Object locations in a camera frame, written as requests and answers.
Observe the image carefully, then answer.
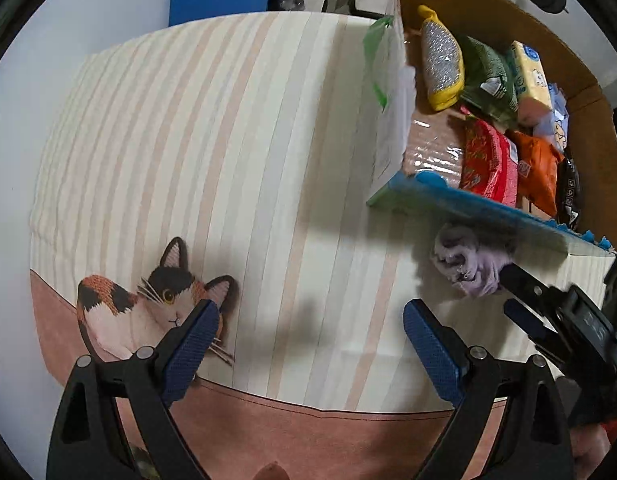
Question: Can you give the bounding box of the right hand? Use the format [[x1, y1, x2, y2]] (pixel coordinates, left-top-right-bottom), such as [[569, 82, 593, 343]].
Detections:
[[570, 425, 611, 480]]

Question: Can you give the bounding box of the dark green snack bag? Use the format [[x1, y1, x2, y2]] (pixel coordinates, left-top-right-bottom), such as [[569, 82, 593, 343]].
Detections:
[[457, 35, 517, 129]]

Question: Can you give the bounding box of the silver yellow scrubber pack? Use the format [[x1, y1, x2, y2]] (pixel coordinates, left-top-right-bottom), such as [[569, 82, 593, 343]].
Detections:
[[418, 4, 465, 112]]

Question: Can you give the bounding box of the red snack packet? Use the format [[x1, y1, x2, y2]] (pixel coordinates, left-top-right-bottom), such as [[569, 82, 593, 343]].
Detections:
[[460, 115, 517, 208]]

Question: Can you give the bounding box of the cat striped floor mat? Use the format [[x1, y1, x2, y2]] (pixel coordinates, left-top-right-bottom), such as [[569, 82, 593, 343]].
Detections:
[[27, 11, 617, 480]]

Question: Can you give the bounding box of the light blue tissue pack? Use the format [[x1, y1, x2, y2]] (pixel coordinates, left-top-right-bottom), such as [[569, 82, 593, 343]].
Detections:
[[533, 82, 570, 154]]

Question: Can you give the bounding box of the orange snack bag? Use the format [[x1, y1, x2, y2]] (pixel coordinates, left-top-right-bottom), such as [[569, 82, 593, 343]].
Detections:
[[507, 130, 563, 218]]

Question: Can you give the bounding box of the cardboard box with blue print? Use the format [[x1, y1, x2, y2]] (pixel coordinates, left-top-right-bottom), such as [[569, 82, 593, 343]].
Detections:
[[363, 0, 617, 256]]

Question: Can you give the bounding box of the black snack bag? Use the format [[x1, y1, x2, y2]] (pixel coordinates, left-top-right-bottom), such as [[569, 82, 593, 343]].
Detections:
[[555, 157, 581, 231]]

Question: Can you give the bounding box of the purple cloth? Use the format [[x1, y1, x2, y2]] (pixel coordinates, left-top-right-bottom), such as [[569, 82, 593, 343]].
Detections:
[[430, 223, 514, 298]]

